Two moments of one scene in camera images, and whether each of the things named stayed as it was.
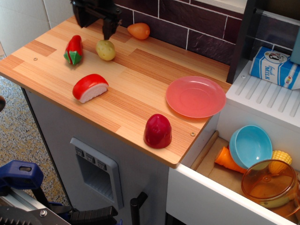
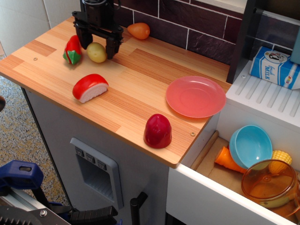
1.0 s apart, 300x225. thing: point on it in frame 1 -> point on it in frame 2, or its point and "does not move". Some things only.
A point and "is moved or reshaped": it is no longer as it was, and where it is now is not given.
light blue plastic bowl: [250, 145] does not move
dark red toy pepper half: [157, 132] does not move
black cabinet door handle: [135, 204] does not move
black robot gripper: [106, 8] -> [99, 17]
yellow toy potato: [105, 49] is moved or reshaped
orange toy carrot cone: [224, 158] does not move
